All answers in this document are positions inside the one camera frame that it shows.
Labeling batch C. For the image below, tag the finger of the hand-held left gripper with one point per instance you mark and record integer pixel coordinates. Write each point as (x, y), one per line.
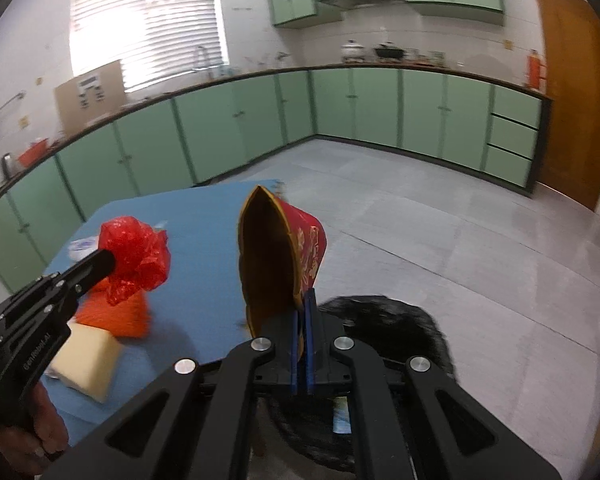
(92, 264)

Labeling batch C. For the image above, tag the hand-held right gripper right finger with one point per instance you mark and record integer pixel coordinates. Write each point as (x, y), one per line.
(310, 345)

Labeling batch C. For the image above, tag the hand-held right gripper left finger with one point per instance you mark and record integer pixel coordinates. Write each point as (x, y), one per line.
(294, 355)

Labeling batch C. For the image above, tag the red plastic bag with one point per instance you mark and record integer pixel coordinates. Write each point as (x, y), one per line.
(135, 250)

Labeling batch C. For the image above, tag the orange mesh net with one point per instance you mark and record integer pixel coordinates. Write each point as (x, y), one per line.
(117, 315)

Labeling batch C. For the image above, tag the black bagged trash bin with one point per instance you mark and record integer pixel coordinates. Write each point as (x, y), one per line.
(395, 325)

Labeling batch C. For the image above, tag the red snack bag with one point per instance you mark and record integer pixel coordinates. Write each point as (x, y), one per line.
(270, 260)

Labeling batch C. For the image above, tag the person's left hand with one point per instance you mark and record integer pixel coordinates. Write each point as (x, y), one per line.
(47, 422)

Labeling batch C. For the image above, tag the white crumpled wrapper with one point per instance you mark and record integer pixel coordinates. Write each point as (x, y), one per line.
(82, 246)

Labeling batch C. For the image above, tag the beige foam block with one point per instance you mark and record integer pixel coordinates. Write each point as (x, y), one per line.
(87, 360)

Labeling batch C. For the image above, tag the blue tablecloth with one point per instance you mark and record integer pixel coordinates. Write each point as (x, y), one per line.
(200, 240)

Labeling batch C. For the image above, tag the red pot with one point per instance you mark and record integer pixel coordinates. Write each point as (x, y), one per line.
(32, 153)

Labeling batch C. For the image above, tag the metal kettle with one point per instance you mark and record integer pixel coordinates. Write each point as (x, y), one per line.
(6, 166)

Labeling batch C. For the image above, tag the brown cardboard box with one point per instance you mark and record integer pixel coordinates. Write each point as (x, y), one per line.
(90, 95)

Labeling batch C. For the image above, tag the metal sink faucet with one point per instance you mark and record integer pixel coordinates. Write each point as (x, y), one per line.
(202, 57)

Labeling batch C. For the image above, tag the green lower kitchen cabinets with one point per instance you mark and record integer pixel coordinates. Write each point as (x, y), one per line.
(370, 110)

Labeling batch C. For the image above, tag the white window blind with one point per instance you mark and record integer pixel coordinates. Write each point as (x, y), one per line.
(150, 25)

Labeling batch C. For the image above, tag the white cooking pot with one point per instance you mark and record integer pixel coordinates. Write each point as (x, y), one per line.
(352, 52)

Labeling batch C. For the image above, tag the black wok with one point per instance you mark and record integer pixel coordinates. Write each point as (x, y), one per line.
(387, 52)

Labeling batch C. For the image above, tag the row of condiment jars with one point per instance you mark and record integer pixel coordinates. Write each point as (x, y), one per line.
(427, 57)

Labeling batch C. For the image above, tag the orange thermos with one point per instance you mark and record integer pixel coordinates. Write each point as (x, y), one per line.
(534, 70)

